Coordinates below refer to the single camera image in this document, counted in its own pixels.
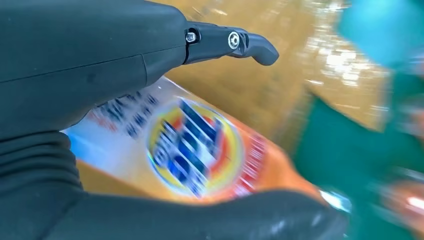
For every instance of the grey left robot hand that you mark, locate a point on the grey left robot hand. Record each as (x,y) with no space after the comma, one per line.
(82,49)

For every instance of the orange detergent bottle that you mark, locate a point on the orange detergent bottle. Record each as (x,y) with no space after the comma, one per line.
(198,149)

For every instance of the yellow taped cardboard mat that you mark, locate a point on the yellow taped cardboard mat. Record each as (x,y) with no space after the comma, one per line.
(265,82)

